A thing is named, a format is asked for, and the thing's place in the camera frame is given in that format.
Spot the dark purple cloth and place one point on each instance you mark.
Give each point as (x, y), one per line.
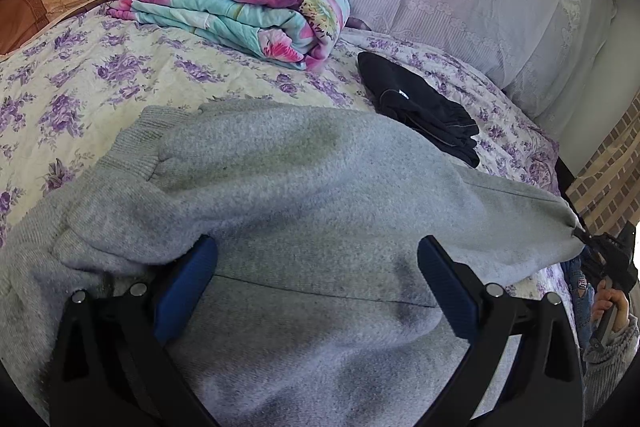
(359, 24)

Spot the person's right forearm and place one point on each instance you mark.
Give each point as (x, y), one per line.
(612, 367)

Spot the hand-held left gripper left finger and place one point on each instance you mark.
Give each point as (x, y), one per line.
(185, 292)

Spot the purple floral bedsheet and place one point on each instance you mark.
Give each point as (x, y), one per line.
(75, 72)

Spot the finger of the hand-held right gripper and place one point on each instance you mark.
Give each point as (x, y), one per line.
(587, 242)

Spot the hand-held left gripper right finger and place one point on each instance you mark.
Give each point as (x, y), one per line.
(446, 292)

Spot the black garment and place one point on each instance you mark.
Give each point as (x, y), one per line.
(415, 107)

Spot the person's right hand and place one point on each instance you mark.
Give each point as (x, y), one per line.
(616, 309)

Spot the grey sweatshirt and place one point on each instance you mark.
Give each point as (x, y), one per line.
(310, 187)

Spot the person's jeans leg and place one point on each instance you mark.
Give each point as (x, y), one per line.
(579, 292)

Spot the folded teal pink floral blanket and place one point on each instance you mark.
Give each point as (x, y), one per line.
(225, 2)

